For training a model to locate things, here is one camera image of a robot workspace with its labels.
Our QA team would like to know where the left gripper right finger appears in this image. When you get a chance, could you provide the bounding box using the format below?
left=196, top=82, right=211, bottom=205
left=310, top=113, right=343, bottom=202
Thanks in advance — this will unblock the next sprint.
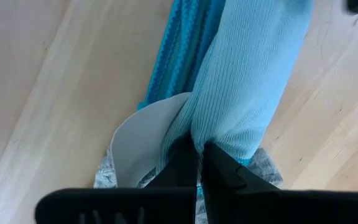
left=201, top=141, right=358, bottom=224

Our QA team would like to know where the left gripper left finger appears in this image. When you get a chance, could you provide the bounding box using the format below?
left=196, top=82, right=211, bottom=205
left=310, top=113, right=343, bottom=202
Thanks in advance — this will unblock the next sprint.
left=35, top=133, right=198, bottom=224

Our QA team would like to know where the grey waffle towel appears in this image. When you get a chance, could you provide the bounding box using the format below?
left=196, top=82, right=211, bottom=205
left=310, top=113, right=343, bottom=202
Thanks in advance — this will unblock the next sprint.
left=93, top=146, right=284, bottom=224

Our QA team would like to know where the blue microfiber towel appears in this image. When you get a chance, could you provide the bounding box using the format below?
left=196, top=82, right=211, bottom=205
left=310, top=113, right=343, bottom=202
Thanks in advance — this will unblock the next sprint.
left=110, top=0, right=316, bottom=197

